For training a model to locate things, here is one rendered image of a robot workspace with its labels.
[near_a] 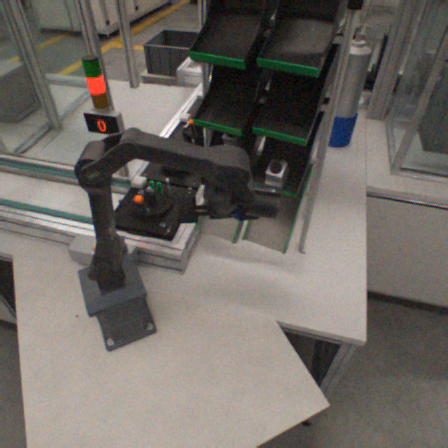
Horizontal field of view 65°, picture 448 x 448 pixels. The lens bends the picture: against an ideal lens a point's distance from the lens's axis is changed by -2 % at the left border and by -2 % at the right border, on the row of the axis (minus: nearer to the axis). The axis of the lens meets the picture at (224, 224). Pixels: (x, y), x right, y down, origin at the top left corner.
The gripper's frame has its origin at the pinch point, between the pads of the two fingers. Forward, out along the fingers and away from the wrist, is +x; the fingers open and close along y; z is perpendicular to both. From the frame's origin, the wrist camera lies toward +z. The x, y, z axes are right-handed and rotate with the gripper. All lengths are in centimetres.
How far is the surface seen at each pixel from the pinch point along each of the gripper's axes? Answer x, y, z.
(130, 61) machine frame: 110, 26, 113
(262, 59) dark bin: -18.5, -9.2, 27.6
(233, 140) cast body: 6.5, -7.3, 20.5
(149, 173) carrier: 53, 16, 27
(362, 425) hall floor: 80, -73, -88
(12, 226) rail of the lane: 52, 65, 9
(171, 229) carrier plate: 33.9, 9.6, 1.6
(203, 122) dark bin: -1.5, 1.5, 21.8
